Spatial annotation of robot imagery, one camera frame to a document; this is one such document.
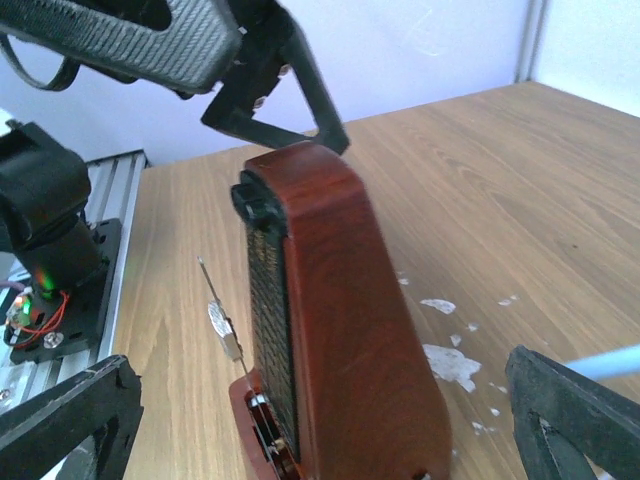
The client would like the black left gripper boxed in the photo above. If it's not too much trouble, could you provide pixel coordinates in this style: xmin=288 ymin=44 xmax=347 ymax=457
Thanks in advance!
xmin=1 ymin=1 xmax=350 ymax=154

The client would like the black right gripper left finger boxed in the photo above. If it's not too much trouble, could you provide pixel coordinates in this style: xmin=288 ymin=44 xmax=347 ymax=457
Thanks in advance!
xmin=1 ymin=355 xmax=144 ymax=479

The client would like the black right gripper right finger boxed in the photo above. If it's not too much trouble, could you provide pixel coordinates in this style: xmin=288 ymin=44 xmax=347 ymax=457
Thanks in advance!
xmin=505 ymin=345 xmax=639 ymax=479

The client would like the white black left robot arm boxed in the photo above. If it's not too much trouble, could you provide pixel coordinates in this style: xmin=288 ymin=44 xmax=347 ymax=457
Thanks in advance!
xmin=1 ymin=1 xmax=349 ymax=291

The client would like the light blue music stand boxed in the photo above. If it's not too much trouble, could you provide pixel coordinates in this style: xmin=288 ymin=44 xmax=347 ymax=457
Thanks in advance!
xmin=565 ymin=344 xmax=640 ymax=381

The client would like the large white paper scrap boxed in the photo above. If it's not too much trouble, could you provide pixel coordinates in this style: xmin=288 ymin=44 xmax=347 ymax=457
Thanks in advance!
xmin=422 ymin=344 xmax=482 ymax=393

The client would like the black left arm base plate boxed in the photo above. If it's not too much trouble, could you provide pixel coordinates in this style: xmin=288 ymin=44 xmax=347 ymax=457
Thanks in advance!
xmin=1 ymin=218 xmax=122 ymax=364

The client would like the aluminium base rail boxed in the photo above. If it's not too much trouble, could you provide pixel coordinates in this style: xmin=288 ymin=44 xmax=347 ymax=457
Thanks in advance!
xmin=1 ymin=150 xmax=148 ymax=412

